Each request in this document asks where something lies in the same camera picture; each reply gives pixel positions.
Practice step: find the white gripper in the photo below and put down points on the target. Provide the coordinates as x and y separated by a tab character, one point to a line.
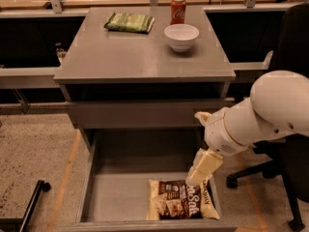
219	133

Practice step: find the brown sea salt chip bag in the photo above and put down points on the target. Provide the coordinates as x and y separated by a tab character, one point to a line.
177	200

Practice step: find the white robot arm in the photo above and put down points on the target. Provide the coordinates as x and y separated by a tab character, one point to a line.
278	106

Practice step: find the open grey middle drawer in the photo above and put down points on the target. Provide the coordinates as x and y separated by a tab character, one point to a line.
115	196

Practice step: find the closed grey top drawer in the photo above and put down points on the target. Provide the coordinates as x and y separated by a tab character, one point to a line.
141	114

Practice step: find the grey drawer cabinet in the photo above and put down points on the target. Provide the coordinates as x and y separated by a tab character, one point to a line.
110	66

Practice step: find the green chip bag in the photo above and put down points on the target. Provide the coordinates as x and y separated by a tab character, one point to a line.
129	22

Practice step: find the black office chair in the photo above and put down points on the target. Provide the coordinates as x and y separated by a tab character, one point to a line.
289	159

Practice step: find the white ceramic bowl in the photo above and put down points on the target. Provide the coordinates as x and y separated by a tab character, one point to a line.
181	37

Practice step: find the red coca-cola can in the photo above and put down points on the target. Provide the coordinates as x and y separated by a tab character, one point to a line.
177	11

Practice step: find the black metal stand base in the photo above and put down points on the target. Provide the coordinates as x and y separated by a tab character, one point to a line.
21	224

